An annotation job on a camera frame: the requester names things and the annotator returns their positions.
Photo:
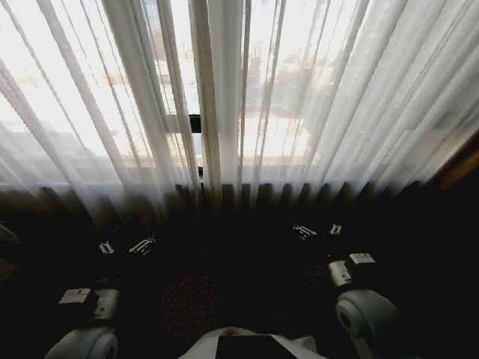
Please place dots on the sheer white curtain panel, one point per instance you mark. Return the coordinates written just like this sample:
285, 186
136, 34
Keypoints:
75, 93
355, 93

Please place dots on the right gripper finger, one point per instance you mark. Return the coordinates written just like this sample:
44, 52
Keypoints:
305, 232
335, 229

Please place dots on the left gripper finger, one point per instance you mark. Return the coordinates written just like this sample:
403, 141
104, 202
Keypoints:
142, 245
105, 248

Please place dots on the black window latch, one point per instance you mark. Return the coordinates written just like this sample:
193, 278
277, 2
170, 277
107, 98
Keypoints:
195, 123

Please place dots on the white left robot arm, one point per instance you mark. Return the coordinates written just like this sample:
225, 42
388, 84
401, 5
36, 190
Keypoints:
101, 303

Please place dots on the brown wooden window frame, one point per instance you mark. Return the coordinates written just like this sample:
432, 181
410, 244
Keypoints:
458, 161

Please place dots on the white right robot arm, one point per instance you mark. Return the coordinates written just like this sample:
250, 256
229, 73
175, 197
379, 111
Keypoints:
365, 314

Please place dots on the white robot front shell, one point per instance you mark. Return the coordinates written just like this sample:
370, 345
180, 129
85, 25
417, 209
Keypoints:
243, 346

